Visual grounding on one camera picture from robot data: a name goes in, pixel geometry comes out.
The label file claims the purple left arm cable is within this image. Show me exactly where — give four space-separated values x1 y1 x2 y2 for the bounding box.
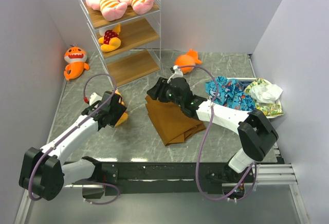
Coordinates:
27 73 118 201

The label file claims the floral yellow green cloth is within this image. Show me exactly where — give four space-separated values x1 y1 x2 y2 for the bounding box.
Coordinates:
244 78 284 118

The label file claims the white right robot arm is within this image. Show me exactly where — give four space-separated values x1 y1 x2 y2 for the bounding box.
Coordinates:
147 77 279 182

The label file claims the yellow frog plush polka dress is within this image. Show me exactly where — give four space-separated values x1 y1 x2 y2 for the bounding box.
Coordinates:
98 24 121 52

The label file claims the brown folded cloth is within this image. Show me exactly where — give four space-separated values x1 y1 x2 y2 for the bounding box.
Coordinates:
145 96 206 146

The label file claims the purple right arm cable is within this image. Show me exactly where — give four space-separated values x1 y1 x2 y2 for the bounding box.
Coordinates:
178 65 258 201

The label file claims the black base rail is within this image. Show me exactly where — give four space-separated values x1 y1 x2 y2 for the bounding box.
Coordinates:
75 162 254 195

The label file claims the white laundry tray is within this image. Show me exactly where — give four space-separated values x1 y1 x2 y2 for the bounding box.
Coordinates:
235 78 284 119

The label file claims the orange shark plush toy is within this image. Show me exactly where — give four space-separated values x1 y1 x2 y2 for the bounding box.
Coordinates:
64 44 90 81

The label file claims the blue patterned cloth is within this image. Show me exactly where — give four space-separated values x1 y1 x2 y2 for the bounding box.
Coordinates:
214 76 255 111

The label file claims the white crumpled cloth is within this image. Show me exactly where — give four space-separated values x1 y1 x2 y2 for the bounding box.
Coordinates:
249 84 283 104

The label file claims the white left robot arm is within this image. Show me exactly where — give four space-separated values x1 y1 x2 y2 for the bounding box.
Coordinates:
19 91 127 201

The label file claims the orange goldfish plush toy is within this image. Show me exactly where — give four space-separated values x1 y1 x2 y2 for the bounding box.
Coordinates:
174 49 202 74

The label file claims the white wire wooden shelf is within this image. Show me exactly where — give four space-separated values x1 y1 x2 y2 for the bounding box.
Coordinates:
79 0 161 86

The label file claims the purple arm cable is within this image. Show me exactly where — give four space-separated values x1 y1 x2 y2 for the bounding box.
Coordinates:
27 73 118 201
178 65 258 201

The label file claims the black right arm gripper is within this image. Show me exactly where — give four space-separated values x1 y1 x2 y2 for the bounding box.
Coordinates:
146 78 183 108

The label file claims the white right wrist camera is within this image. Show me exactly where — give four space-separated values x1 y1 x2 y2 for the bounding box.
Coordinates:
167 65 184 83

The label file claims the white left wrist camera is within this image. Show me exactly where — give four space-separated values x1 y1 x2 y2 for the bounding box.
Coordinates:
83 92 102 105

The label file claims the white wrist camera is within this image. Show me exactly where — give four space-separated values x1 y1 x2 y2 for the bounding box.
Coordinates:
167 65 184 83
83 92 102 105

